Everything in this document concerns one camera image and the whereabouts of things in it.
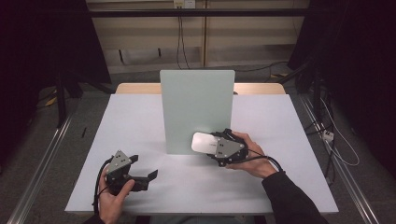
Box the person's right hand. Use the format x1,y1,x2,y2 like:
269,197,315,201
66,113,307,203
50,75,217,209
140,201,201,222
225,131,278,180

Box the black horizontal bar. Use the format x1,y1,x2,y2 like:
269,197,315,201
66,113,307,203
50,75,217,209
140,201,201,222
86,7,312,19

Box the white floor cable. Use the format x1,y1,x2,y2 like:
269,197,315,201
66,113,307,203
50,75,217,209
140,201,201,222
319,97,361,167

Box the pale green whiteboard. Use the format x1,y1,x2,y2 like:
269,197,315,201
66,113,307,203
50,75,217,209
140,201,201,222
159,69,236,156

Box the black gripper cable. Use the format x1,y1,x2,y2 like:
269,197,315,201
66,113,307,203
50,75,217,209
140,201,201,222
92,157,113,216
245,148,285,174

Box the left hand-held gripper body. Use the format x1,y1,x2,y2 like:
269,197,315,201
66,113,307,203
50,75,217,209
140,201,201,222
105,149,150,196

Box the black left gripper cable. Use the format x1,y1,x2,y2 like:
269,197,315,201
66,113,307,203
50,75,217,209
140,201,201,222
92,157,113,216

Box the wooden table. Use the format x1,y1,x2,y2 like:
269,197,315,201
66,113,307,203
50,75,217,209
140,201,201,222
115,82,287,95

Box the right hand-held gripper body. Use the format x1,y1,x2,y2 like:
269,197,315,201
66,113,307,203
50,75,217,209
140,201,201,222
214,128,250,168

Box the black floor cable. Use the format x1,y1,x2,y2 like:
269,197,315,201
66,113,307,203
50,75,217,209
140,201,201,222
233,61,290,74

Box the black hanging cables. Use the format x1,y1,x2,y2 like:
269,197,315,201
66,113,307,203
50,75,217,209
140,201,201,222
176,15,191,70

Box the dark curtain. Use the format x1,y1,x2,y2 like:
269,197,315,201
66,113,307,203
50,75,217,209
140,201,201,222
287,0,396,180
0,0,112,169

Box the person's left hand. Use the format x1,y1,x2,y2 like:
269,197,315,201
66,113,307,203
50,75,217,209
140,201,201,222
97,166,136,224

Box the white wall socket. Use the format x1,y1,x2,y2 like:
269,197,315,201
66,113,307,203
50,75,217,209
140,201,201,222
173,0,197,9

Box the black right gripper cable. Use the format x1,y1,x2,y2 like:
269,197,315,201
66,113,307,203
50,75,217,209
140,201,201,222
245,148,285,174

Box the aluminium floor rail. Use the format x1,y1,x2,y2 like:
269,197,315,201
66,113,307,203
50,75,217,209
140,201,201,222
6,114,75,224
298,94,381,224

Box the black metal stand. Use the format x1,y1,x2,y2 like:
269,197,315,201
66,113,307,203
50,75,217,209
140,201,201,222
53,69,86,129
279,58,325,126

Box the white table mat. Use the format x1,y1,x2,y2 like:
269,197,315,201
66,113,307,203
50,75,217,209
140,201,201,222
64,93,340,215

